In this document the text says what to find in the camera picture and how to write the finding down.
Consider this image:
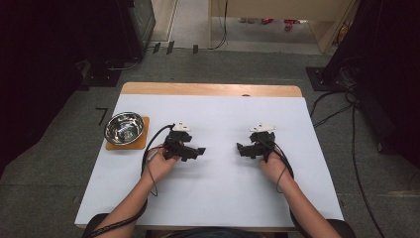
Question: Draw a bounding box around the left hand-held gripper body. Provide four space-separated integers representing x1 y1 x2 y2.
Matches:
162 121 200 163

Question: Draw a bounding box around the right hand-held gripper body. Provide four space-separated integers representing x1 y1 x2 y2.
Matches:
243 123 277 164

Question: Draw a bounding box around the stainless steel bowl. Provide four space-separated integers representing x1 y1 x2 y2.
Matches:
104 111 146 146

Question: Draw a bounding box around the person's right hand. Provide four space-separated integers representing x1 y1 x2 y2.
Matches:
260 150 292 185

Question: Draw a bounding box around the person's left hand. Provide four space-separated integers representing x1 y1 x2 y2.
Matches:
142 144 181 184

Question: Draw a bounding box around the white table cover sheet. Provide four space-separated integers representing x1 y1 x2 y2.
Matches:
74 93 345 229

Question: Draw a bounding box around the square wooden trivet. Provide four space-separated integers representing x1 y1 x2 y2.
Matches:
105 116 151 152

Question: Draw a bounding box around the wooden table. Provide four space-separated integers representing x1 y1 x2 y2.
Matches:
75 81 345 233

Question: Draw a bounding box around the black stand base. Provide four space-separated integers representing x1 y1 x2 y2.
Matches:
305 65 352 92
80 59 123 89

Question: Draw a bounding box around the red object on floor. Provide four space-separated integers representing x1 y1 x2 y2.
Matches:
283 19 299 32

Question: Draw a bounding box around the dark glass cabinet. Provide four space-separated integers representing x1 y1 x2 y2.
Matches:
127 0 157 60

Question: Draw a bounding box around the light wooden desk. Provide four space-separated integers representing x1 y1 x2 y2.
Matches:
207 0 361 55

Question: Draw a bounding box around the black curtain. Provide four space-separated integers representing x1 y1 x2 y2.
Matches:
0 0 140 177
325 0 420 168

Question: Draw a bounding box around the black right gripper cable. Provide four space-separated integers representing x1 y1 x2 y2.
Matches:
261 138 313 238

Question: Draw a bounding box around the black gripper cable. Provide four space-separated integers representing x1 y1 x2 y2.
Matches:
261 138 313 238
82 123 175 238

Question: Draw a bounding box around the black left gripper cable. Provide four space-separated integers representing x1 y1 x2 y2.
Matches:
82 123 175 238

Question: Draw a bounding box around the black floor cable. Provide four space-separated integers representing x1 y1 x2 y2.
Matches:
350 98 387 238
309 89 356 129

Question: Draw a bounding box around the black hanging cable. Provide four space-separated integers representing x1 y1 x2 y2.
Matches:
209 0 230 52

